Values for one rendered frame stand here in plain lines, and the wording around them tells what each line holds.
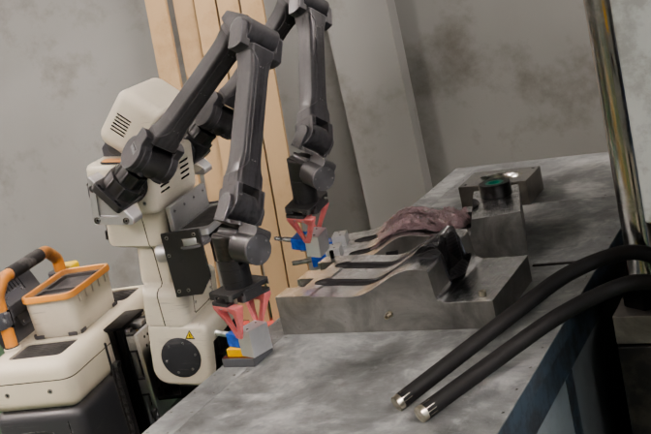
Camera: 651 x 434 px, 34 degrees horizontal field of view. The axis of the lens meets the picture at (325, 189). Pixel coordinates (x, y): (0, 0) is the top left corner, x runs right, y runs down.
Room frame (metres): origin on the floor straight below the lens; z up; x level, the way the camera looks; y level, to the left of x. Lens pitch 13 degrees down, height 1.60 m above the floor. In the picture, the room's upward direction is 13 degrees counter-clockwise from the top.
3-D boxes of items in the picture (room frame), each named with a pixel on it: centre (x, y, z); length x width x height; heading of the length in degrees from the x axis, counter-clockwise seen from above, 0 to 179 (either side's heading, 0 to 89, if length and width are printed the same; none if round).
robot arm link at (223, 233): (1.93, 0.20, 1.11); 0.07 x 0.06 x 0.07; 37
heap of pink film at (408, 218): (2.59, -0.21, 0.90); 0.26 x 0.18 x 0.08; 78
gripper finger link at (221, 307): (1.93, 0.21, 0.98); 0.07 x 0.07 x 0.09; 44
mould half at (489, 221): (2.59, -0.22, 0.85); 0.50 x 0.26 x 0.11; 78
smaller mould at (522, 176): (2.95, -0.49, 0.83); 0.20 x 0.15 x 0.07; 61
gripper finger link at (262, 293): (1.95, 0.19, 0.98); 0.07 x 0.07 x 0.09; 44
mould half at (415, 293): (2.24, -0.12, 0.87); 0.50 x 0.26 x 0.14; 61
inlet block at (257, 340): (1.97, 0.23, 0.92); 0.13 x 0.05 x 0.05; 44
